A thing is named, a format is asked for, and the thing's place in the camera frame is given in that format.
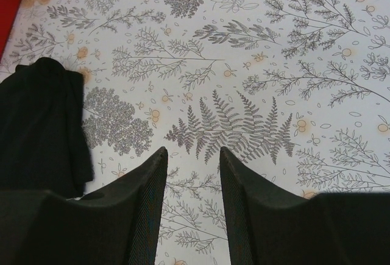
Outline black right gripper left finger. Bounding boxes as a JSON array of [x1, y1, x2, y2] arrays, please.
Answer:
[[1, 147, 168, 264]]

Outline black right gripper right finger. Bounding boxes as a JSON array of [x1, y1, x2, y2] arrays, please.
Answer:
[[219, 147, 389, 264]]

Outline black t shirt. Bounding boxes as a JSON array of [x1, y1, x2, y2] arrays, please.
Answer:
[[1, 57, 93, 199]]

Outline floral table mat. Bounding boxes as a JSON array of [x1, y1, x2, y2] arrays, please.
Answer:
[[1, 0, 389, 264]]

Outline red plastic tray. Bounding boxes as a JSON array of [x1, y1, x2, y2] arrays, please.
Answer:
[[0, 0, 31, 65]]

